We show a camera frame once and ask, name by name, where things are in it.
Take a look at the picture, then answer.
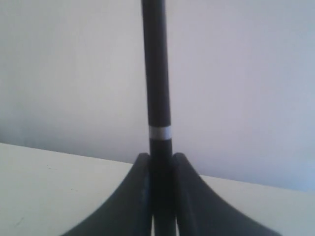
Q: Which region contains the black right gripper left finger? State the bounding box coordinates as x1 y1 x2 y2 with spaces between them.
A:
64 153 152 236

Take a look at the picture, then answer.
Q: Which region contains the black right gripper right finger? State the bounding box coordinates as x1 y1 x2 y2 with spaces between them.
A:
173 153 279 236

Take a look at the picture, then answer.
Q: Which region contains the black paintbrush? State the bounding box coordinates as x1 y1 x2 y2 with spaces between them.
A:
141 0 176 236

